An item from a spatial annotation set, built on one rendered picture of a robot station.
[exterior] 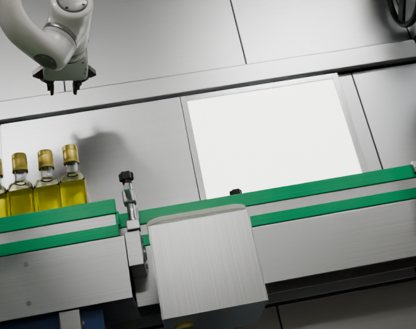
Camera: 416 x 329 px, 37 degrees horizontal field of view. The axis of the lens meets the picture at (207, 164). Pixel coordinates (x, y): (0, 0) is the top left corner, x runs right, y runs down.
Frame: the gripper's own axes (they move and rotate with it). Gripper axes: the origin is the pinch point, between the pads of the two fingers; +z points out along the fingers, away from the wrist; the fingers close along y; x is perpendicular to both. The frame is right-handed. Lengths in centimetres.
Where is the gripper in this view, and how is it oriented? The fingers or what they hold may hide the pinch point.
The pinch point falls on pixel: (63, 85)
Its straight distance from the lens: 155.8
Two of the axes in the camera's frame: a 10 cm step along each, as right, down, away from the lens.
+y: -9.5, 0.6, -3.1
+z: -2.5, 4.3, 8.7
